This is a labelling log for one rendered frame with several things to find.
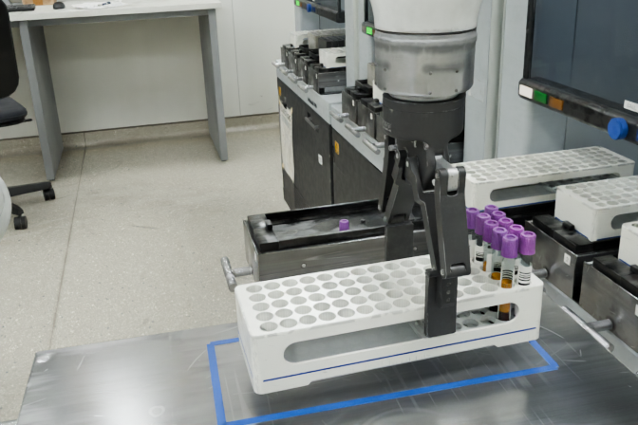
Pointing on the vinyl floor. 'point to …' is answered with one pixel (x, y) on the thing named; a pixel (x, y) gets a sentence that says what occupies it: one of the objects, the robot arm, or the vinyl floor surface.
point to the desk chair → (11, 109)
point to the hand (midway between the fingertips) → (418, 286)
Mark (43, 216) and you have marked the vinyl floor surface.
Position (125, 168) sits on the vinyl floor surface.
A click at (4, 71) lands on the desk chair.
